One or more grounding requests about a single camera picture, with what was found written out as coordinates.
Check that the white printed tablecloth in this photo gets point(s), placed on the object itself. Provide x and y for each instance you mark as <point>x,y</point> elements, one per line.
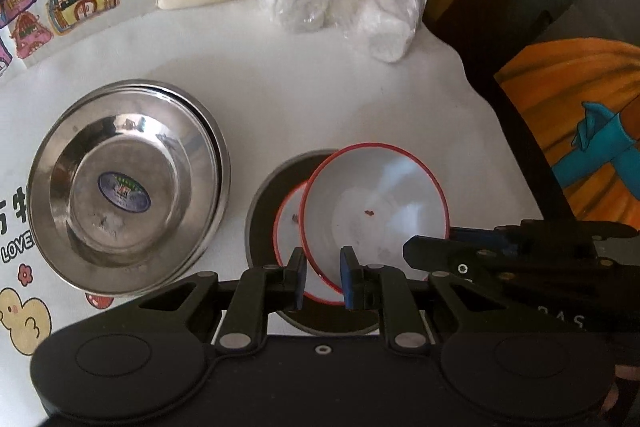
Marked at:
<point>300,107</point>

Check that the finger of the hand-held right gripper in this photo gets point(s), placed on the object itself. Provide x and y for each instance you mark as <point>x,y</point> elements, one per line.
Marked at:
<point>475,236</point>
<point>435,253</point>

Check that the orange pumpkin painting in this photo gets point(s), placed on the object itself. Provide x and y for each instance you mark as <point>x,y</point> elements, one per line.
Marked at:
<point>560,107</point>

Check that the plain stainless steel plate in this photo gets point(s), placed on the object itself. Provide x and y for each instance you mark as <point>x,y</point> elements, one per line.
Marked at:
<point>226,172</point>

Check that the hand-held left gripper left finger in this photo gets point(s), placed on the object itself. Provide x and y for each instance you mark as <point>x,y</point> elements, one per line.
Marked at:
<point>299,279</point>

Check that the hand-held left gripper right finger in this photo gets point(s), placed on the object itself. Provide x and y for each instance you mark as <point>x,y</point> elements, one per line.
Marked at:
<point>345,279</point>

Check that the white red-rimmed bowl dark sticker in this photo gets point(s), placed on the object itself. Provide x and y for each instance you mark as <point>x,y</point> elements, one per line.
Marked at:
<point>287,234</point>

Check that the stainless steel bowls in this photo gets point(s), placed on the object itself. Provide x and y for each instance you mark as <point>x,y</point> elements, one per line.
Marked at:
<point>75,187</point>

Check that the deep stainless steel bowl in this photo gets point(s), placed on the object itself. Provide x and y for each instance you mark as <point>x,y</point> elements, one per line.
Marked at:
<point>260,237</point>

